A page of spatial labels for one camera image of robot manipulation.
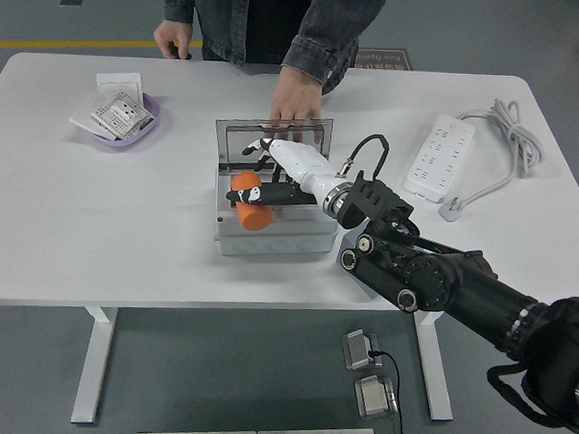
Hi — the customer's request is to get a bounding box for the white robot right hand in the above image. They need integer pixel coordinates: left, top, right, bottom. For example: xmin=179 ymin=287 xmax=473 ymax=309
xmin=224 ymin=135 xmax=350 ymax=211

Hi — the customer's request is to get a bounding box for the person's left hand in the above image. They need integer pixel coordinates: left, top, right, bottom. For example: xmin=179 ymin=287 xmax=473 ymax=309
xmin=267 ymin=64 xmax=326 ymax=133

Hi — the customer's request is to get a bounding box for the person's right hand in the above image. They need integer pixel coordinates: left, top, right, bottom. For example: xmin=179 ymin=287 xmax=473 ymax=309
xmin=152 ymin=18 xmax=196 ymax=60

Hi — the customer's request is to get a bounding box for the orange cylinder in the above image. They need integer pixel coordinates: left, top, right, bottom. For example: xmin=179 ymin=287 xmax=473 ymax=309
xmin=229 ymin=170 xmax=277 ymax=232

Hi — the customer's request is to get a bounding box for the grey electrical box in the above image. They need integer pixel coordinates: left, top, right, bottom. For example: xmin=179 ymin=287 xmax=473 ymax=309
xmin=208 ymin=111 xmax=346 ymax=262

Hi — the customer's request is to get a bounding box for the white socket plate, printed label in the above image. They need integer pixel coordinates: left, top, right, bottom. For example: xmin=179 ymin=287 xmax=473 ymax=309
xmin=89 ymin=88 xmax=152 ymax=143

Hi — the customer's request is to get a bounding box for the brown floor sign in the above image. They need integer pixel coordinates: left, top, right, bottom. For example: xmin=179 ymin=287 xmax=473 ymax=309
xmin=353 ymin=46 xmax=415 ymax=72

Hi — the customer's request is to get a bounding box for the purple plastic tray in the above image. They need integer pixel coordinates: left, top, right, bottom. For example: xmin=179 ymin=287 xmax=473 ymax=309
xmin=75 ymin=89 xmax=162 ymax=151

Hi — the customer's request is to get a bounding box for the white power strip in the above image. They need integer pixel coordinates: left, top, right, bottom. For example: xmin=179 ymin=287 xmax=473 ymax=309
xmin=401 ymin=111 xmax=476 ymax=205

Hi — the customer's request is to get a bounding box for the silver foot pedal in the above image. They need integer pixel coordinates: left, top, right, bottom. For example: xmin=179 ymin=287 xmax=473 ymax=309
xmin=340 ymin=328 xmax=385 ymax=373
xmin=351 ymin=374 xmax=401 ymax=422

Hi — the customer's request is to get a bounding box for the white table leg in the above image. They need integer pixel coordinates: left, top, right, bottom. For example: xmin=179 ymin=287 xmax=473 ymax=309
xmin=70 ymin=304 xmax=119 ymax=425
xmin=408 ymin=308 xmax=458 ymax=422

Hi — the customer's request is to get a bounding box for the plain white switch plate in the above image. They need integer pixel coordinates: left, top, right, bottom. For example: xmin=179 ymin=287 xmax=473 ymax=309
xmin=94 ymin=71 xmax=146 ymax=101

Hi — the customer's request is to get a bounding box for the white wall plate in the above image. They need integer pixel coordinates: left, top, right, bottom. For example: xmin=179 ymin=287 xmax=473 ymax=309
xmin=68 ymin=90 xmax=119 ymax=142

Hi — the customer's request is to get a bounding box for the white power cord with plug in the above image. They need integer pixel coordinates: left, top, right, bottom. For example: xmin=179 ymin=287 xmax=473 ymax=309
xmin=436 ymin=96 xmax=546 ymax=226

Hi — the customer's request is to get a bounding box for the black pedal cable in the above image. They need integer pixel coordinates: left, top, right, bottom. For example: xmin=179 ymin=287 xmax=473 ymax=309
xmin=364 ymin=349 xmax=410 ymax=434

